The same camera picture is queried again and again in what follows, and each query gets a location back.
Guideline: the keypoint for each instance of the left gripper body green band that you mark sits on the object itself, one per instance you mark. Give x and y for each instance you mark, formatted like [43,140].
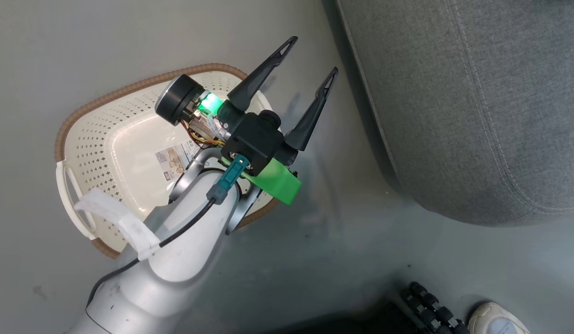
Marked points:
[182,99]

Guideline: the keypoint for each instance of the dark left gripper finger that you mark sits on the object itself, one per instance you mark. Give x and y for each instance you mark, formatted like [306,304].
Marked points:
[256,81]
[310,118]

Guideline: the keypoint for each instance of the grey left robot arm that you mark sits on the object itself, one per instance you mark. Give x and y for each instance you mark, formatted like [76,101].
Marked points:
[175,250]

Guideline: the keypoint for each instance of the cream perforated laundry basket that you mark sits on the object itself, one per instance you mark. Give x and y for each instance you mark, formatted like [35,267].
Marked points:
[129,139]

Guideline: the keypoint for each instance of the paper label sticker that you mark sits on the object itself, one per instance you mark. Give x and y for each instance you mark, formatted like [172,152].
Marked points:
[175,160]

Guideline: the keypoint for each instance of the white tape strip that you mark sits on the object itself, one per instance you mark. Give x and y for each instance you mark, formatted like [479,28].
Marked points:
[129,227]

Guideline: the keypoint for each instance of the grey fabric sofa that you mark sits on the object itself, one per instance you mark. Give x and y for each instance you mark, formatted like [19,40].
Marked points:
[477,93]

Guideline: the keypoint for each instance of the black ribbed roller wheel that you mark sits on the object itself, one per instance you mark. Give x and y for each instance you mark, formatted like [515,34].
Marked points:
[430,308]

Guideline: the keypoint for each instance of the white sneaker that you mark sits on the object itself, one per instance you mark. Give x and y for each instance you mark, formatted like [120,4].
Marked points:
[495,322]

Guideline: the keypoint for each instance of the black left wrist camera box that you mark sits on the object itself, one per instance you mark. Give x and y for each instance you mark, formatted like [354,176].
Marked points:
[252,139]

